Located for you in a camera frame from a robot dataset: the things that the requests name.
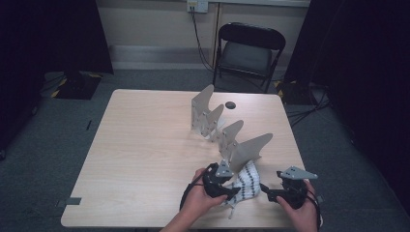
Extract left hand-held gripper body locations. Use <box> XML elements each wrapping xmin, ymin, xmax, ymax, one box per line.
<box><xmin>202</xmin><ymin>159</ymin><xmax>235</xmax><ymax>199</ymax></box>

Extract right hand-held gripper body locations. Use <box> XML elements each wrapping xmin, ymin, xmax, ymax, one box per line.
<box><xmin>277</xmin><ymin>165</ymin><xmax>318</xmax><ymax>210</ymax></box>

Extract white patterned cloth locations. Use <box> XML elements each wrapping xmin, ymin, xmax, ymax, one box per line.
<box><xmin>223</xmin><ymin>159</ymin><xmax>261</xmax><ymax>220</ymax></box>

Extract grey metal expandable rack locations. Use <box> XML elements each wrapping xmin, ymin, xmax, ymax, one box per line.
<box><xmin>190</xmin><ymin>84</ymin><xmax>275</xmax><ymax>173</ymax></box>

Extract person's left hand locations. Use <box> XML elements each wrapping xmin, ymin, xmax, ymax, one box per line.
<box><xmin>182</xmin><ymin>167</ymin><xmax>228</xmax><ymax>221</ymax></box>

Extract person's right hand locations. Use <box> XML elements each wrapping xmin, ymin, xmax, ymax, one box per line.
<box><xmin>276</xmin><ymin>181</ymin><xmax>318</xmax><ymax>232</ymax></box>

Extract black folding chair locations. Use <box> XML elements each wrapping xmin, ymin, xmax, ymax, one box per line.
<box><xmin>212</xmin><ymin>21</ymin><xmax>287</xmax><ymax>95</ymax></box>

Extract black curtain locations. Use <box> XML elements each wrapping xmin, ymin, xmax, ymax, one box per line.
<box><xmin>283</xmin><ymin>0</ymin><xmax>410</xmax><ymax>204</ymax></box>
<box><xmin>0</xmin><ymin>0</ymin><xmax>114</xmax><ymax>153</ymax></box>

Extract black stand base yellow tape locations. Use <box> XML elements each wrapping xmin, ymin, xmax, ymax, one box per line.
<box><xmin>50</xmin><ymin>71</ymin><xmax>103</xmax><ymax>101</ymax></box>

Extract right hand-held gripper cable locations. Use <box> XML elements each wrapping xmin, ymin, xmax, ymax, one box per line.
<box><xmin>305</xmin><ymin>188</ymin><xmax>323</xmax><ymax>231</ymax></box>

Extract hand-held gripper cable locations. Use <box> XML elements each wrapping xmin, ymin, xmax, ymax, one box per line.
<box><xmin>179</xmin><ymin>162</ymin><xmax>218</xmax><ymax>211</ymax></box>
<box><xmin>305</xmin><ymin>188</ymin><xmax>323</xmax><ymax>231</ymax></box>

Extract left hand-held gripper cable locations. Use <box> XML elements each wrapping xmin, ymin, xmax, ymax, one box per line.
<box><xmin>179</xmin><ymin>162</ymin><xmax>218</xmax><ymax>211</ymax></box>

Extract black floor cables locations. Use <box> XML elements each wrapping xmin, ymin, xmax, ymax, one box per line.
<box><xmin>284</xmin><ymin>82</ymin><xmax>332</xmax><ymax>129</ymax></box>

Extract black wall socket cable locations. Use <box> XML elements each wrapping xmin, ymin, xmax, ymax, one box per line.
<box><xmin>190</xmin><ymin>6</ymin><xmax>216</xmax><ymax>73</ymax></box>

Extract beige wall conduit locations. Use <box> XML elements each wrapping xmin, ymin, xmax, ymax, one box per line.
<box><xmin>211</xmin><ymin>2</ymin><xmax>223</xmax><ymax>67</ymax></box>

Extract white wall socket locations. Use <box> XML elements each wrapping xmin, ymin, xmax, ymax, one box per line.
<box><xmin>187</xmin><ymin>0</ymin><xmax>210</xmax><ymax>14</ymax></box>

